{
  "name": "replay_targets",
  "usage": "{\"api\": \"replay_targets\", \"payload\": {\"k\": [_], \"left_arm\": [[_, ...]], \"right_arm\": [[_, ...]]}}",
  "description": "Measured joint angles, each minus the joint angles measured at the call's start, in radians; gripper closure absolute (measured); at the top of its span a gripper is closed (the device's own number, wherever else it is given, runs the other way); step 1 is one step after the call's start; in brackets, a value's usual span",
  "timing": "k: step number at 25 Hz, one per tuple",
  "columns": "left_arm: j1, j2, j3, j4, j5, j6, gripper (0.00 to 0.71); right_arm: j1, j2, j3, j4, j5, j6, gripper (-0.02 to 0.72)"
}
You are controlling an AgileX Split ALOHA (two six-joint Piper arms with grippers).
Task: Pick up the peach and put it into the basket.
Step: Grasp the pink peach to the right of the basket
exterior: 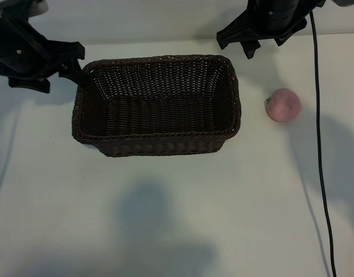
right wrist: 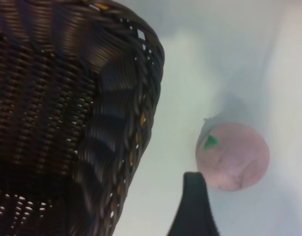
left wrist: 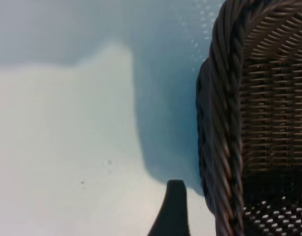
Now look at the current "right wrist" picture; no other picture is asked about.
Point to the dark brown wicker basket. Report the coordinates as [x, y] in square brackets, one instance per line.
[55, 110]

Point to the pink peach with green leaf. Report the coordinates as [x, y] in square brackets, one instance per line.
[234, 159]

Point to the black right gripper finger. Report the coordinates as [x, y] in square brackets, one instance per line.
[195, 211]

